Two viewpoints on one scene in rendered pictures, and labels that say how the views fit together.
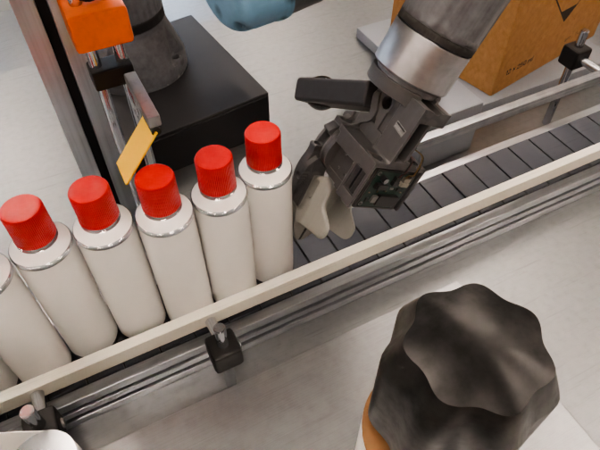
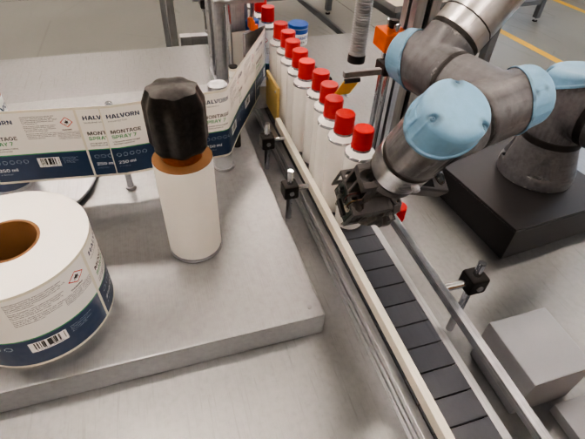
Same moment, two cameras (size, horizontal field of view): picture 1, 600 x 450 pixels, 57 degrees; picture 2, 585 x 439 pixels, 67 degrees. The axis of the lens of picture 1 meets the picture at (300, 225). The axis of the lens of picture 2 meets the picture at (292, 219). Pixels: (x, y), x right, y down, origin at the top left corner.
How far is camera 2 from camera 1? 0.68 m
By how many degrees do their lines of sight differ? 63
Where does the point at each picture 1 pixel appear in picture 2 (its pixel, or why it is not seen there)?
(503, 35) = not seen: outside the picture
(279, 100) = (548, 271)
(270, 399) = (265, 211)
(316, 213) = not seen: hidden behind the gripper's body
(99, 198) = (323, 86)
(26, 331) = (295, 112)
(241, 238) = (328, 161)
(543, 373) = (152, 94)
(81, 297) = (308, 124)
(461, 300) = (188, 86)
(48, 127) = not seen: hidden behind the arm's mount
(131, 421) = (278, 184)
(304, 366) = (279, 226)
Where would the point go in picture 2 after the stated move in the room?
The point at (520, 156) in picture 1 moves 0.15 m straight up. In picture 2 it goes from (474, 422) to (520, 364)
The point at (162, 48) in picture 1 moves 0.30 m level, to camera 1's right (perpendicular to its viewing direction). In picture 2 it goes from (531, 162) to (575, 278)
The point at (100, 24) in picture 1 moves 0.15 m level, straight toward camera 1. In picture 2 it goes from (379, 36) to (288, 38)
